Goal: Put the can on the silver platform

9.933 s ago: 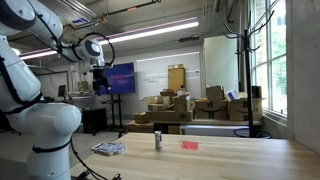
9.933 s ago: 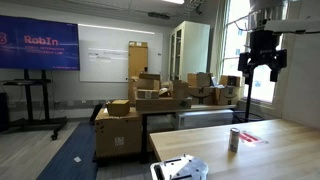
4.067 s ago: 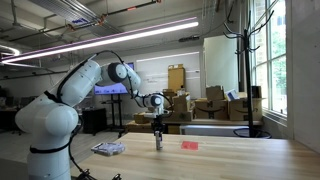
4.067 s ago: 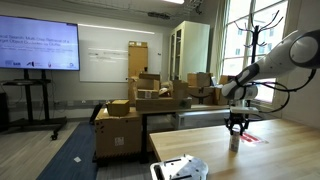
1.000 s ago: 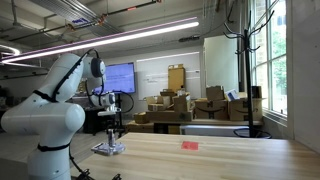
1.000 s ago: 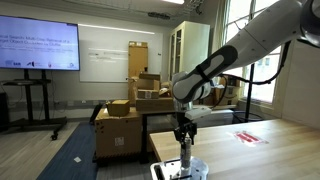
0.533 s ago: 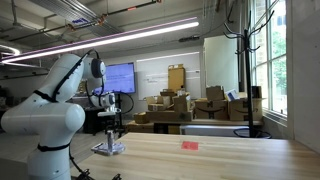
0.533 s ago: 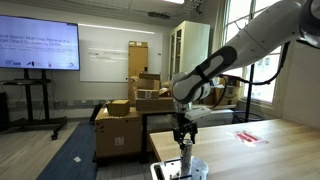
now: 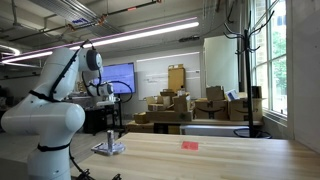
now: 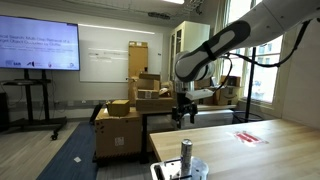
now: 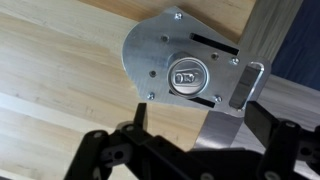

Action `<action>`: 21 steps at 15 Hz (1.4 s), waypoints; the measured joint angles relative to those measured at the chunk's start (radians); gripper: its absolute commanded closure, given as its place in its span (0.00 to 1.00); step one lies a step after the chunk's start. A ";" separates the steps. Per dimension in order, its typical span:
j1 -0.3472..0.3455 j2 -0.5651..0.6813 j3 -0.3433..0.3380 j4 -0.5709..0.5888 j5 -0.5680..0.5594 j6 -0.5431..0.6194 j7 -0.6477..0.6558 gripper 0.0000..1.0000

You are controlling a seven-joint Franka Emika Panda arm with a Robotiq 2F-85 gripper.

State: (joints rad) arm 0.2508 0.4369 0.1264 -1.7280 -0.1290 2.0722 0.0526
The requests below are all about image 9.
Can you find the Amazon smile cardboard box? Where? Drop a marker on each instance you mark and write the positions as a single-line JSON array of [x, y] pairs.
[[211, 110], [240, 110]]

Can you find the plain stacked cardboard box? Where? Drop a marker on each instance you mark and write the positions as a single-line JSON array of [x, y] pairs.
[[215, 93]]

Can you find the tall upright cardboard box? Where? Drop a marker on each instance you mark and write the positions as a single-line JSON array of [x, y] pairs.
[[176, 78]]

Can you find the open cardboard box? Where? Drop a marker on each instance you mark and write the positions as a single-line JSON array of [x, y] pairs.
[[158, 103]]

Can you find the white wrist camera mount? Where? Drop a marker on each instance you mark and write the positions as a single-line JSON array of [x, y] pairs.
[[106, 103]]

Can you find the wall whiteboard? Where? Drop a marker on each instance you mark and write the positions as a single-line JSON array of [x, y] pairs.
[[156, 76]]

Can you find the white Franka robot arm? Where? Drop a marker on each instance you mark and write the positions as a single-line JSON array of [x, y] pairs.
[[50, 116]]

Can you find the small cardboard box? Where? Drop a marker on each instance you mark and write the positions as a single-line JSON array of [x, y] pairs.
[[141, 118]]

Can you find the silver metal platform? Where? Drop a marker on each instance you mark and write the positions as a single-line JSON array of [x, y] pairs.
[[108, 149]]

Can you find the dark-legged side table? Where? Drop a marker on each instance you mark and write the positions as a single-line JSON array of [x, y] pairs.
[[213, 122]]

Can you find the narrow cardboard box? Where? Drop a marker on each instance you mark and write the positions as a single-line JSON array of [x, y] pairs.
[[181, 103]]

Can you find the black rolling TV stand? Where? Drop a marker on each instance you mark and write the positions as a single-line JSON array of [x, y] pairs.
[[119, 113]]

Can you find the large TV screen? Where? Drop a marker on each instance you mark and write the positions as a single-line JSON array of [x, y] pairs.
[[120, 78]]

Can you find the long flat cardboard box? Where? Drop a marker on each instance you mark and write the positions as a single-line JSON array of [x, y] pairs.
[[169, 116]]

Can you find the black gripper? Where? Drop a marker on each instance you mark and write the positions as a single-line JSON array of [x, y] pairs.
[[108, 110]]

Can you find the red paper sheet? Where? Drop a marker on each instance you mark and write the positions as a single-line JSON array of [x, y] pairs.
[[190, 145]]

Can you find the white radiator unit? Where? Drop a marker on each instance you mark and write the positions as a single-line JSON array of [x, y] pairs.
[[210, 130]]

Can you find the window with white frame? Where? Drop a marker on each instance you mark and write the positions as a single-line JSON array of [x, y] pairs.
[[271, 56]]

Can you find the large cardboard box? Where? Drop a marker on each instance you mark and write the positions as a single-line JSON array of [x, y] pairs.
[[140, 126]]

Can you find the dark-sided cardboard box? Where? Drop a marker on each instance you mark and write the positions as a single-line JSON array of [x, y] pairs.
[[256, 92]]

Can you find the ceiling light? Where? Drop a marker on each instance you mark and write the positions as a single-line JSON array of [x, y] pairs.
[[140, 33]]

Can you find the black coat rack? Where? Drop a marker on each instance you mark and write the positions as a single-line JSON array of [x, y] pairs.
[[248, 83]]

